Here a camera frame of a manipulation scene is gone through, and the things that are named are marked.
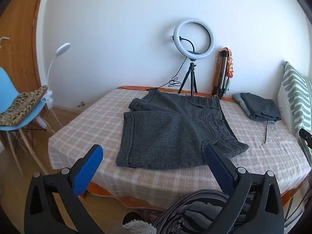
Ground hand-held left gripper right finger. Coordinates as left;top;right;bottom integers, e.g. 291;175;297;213
202;144;285;234

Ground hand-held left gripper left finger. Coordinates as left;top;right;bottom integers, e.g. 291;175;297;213
24;144;115;234

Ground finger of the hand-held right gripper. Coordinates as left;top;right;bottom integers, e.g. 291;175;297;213
299;128;312;149

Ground pink plaid blanket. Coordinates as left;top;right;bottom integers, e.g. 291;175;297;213
48;88;311;201

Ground green striped pillow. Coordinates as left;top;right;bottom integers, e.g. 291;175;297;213
277;61;312;166

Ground person's striped trousers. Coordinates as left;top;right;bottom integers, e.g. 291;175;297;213
152;189;251;234

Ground folded dark grey garment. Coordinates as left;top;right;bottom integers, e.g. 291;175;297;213
240;93;282;122

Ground folded blue-grey garment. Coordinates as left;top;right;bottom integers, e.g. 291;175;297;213
232;93;277;125

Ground white knit cloth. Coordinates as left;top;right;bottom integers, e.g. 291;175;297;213
122;220;156;234

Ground leopard print cushion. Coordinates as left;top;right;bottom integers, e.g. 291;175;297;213
0;85;48;127

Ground folded tripod stand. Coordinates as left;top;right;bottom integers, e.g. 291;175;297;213
212;50;231;99

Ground black tripod legs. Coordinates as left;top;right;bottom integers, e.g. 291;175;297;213
177;59;198;96

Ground orange patterned cloth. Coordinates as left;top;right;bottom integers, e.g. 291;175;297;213
223;47;236;79

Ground blue plastic chair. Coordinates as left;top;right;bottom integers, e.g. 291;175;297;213
0;67;55;176

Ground white clip lamp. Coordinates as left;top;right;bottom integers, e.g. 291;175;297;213
39;43;71;110

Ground wooden door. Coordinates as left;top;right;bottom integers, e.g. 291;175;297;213
0;0;49;152

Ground black drawstring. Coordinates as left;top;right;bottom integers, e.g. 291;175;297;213
262;121;269;147

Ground white lamp cable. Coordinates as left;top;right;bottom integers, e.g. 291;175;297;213
36;107;62;135

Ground black ring light cable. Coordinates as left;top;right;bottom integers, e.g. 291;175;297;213
147;58;189;92

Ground white ring light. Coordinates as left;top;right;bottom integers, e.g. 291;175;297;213
172;18;215;60

